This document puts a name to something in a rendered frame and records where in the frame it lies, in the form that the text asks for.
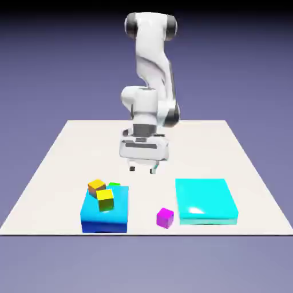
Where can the large blue box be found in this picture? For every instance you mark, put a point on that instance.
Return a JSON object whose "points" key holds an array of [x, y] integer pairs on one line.
{"points": [[107, 217]]}

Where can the large cyan box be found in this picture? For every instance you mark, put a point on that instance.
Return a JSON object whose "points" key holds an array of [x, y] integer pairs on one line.
{"points": [[203, 199]]}

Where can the small orange cube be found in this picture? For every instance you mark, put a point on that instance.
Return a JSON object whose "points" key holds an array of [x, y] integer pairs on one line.
{"points": [[96, 186]]}

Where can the small magenta cube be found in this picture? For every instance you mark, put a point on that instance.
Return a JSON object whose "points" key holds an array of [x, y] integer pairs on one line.
{"points": [[165, 218]]}

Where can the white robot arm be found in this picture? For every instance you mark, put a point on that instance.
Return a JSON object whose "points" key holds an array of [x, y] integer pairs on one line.
{"points": [[150, 68]]}

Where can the small green cube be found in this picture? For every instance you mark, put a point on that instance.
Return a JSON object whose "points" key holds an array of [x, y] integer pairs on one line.
{"points": [[114, 184]]}

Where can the small yellow cube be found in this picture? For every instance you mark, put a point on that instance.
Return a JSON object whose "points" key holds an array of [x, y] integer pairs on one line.
{"points": [[105, 199]]}

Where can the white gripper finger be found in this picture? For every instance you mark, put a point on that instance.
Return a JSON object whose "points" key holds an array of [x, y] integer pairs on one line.
{"points": [[153, 168], [132, 166]]}

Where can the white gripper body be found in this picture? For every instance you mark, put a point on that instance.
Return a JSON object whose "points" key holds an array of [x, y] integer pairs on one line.
{"points": [[143, 150]]}

